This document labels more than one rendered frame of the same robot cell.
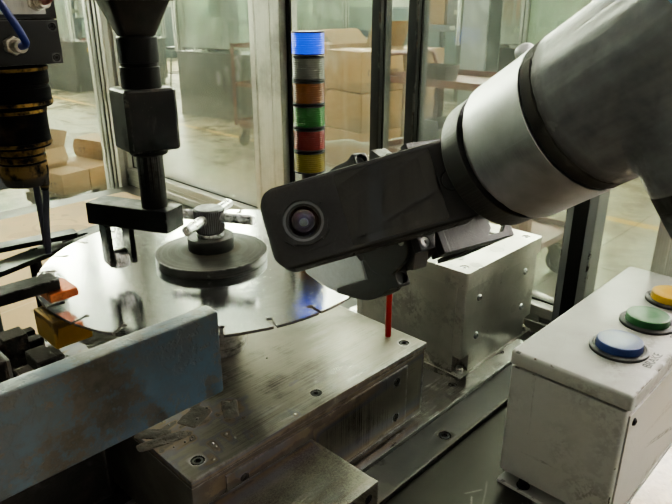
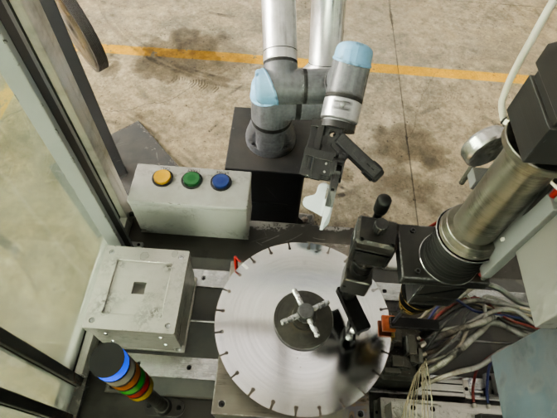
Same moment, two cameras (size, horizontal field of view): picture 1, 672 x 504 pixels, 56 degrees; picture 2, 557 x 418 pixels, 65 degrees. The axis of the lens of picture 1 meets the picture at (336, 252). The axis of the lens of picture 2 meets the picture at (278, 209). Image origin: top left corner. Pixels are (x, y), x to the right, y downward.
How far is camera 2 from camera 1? 103 cm
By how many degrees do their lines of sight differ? 92
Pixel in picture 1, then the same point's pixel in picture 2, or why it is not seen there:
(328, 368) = not seen: hidden behind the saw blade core
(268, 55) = not seen: outside the picture
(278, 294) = (309, 264)
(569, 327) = (215, 199)
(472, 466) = (246, 250)
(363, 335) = not seen: hidden behind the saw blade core
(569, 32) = (361, 87)
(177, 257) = (323, 321)
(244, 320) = (335, 259)
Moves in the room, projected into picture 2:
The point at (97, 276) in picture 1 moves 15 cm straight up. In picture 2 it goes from (359, 345) to (378, 318)
